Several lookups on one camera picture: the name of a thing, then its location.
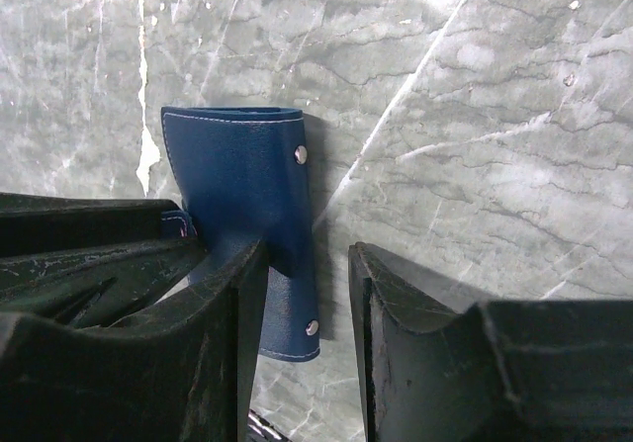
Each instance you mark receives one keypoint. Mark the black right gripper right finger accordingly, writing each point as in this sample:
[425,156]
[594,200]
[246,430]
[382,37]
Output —
[439,360]

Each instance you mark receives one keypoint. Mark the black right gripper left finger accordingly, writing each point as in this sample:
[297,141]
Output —
[179,370]

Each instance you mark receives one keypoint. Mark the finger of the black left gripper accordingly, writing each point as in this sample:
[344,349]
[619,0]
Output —
[38,224]
[98,284]

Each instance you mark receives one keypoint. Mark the blue leather card holder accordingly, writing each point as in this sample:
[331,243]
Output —
[243,176]

